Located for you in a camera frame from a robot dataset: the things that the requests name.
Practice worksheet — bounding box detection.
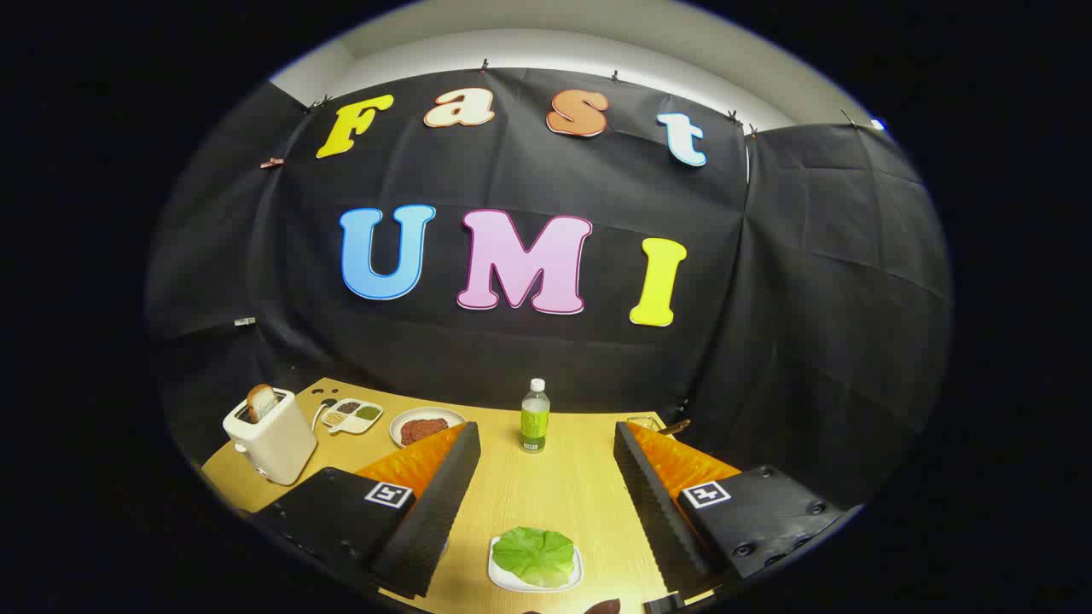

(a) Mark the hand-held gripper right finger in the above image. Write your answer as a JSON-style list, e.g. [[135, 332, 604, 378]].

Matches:
[[613, 420, 863, 598]]

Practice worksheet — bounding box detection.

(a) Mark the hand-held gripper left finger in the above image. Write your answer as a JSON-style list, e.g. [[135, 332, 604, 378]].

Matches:
[[247, 422, 481, 600]]

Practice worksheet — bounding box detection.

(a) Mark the green lettuce leaf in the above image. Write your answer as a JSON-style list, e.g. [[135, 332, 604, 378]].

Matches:
[[491, 527, 577, 589]]

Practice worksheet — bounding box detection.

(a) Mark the square white plate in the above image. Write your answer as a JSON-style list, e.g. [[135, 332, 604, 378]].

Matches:
[[487, 536, 584, 594]]

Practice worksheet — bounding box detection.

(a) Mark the round white plate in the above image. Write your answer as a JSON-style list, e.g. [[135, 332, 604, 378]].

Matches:
[[389, 407, 468, 449]]

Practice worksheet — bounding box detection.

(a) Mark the white divided seed dish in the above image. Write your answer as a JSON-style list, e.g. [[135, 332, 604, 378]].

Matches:
[[321, 397, 385, 436]]

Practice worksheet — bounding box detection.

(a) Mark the green label plastic bottle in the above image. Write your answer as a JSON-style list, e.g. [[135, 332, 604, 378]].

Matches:
[[520, 379, 551, 454]]

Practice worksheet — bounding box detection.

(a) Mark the white toaster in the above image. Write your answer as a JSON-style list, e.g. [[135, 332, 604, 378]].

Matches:
[[223, 388, 318, 487]]

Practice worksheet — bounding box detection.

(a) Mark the black backdrop cloth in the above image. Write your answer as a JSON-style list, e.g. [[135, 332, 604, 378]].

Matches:
[[145, 68, 952, 513]]

